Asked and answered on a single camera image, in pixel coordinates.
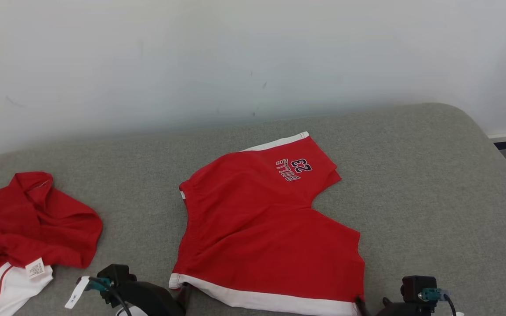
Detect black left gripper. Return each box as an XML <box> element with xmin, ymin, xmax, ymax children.
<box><xmin>118</xmin><ymin>282</ymin><xmax>190</xmax><ymax>316</ymax></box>

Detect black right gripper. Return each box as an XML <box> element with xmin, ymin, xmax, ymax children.
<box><xmin>354</xmin><ymin>296</ymin><xmax>437</xmax><ymax>316</ymax></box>

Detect red shorts with white hem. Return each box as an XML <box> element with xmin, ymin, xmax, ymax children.
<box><xmin>169</xmin><ymin>131</ymin><xmax>366</xmax><ymax>316</ymax></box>

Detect red jersey with white sleeves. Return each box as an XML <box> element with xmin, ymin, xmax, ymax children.
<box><xmin>0</xmin><ymin>171</ymin><xmax>103</xmax><ymax>316</ymax></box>

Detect white paper tag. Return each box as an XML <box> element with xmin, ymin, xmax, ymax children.
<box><xmin>64</xmin><ymin>276</ymin><xmax>90</xmax><ymax>309</ymax></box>

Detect teal camera connector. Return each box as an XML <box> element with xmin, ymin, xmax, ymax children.
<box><xmin>418</xmin><ymin>287</ymin><xmax>451</xmax><ymax>302</ymax></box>
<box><xmin>87</xmin><ymin>277</ymin><xmax>113</xmax><ymax>293</ymax></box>

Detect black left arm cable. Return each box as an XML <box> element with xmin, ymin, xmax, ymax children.
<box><xmin>103</xmin><ymin>281</ymin><xmax>133</xmax><ymax>316</ymax></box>

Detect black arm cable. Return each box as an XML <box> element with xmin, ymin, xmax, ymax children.
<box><xmin>442</xmin><ymin>293</ymin><xmax>458</xmax><ymax>316</ymax></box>
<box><xmin>103</xmin><ymin>281</ymin><xmax>133</xmax><ymax>316</ymax></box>

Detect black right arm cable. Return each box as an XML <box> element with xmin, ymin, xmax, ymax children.
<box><xmin>442</xmin><ymin>293</ymin><xmax>458</xmax><ymax>316</ymax></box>

